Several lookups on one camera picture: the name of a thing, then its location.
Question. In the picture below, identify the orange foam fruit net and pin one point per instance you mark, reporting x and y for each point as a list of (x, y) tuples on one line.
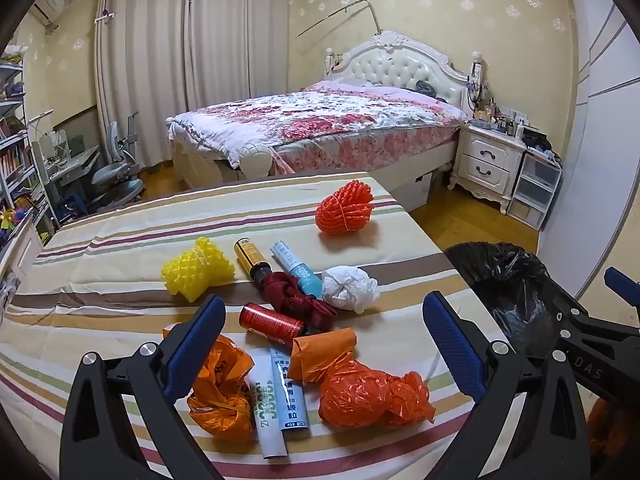
[(345, 207)]

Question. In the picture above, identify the white air conditioner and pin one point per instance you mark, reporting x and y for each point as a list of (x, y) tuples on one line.
[(49, 4)]

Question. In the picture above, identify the sliding wardrobe door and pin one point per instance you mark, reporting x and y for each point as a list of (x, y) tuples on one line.
[(600, 110)]

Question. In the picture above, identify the dark garment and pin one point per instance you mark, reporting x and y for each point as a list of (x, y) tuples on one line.
[(432, 87)]

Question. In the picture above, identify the thin metal pole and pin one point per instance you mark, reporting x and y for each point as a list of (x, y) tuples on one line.
[(372, 15)]

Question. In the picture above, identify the white packet green print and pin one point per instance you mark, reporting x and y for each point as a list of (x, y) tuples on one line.
[(267, 425)]

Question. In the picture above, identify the white bookshelf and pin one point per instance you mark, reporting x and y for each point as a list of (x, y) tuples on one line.
[(15, 150)]

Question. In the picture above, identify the beige curtain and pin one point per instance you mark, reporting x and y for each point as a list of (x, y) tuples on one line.
[(175, 60)]

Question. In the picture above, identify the person's right forearm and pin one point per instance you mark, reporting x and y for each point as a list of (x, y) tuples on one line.
[(615, 435)]

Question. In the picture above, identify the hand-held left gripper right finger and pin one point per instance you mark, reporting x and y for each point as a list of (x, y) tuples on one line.
[(450, 340)]

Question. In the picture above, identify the amber bottle black cap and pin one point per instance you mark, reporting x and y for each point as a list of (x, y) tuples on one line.
[(248, 257)]

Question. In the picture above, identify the floral quilt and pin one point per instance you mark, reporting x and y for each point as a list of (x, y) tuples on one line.
[(310, 120)]

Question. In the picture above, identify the white paper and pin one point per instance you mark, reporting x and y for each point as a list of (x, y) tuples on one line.
[(350, 290)]

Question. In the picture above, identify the striped tablecloth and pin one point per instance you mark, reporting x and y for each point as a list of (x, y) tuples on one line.
[(150, 220)]

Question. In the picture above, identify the yellow foam fruit net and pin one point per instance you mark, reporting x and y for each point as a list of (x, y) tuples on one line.
[(197, 270)]

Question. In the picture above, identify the dark red cloth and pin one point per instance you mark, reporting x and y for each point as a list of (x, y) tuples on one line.
[(285, 290)]

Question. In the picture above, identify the cluster of small bottles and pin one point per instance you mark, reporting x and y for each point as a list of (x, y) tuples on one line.
[(500, 117)]

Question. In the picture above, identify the teal and white tube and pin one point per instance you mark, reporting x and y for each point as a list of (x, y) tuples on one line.
[(295, 267)]

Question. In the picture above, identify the colourful toy pile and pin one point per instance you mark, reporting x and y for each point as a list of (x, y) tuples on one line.
[(15, 217)]

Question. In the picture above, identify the dark clothes pile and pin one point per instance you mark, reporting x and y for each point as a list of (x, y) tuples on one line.
[(540, 142)]

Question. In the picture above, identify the white storage box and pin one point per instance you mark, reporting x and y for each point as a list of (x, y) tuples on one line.
[(412, 190)]

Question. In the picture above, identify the orange plastic bag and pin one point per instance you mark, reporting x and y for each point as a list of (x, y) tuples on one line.
[(365, 395), (220, 385)]

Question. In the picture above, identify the white bed tufted headboard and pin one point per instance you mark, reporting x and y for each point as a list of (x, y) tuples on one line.
[(400, 67)]

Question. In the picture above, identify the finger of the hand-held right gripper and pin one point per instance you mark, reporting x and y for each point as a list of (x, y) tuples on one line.
[(622, 287), (567, 330)]

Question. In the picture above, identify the plastic drawer unit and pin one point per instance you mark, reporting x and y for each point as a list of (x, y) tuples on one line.
[(532, 190)]

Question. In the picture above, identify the grey study desk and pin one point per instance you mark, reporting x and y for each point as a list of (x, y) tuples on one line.
[(75, 160)]

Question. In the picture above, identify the white nightstand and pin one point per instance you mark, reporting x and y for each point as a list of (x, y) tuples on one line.
[(487, 160)]

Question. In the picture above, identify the grey desk chair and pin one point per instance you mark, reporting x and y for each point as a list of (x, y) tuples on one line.
[(115, 175)]

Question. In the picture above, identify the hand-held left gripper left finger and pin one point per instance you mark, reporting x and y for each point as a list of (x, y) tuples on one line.
[(192, 345)]

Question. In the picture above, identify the white packet blue print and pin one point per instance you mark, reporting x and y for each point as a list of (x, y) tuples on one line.
[(290, 400)]

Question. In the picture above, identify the trash bin black liner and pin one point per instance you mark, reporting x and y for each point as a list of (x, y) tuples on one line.
[(510, 300)]

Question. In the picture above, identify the red bottle black cap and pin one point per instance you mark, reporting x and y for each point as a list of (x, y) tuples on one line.
[(267, 320)]

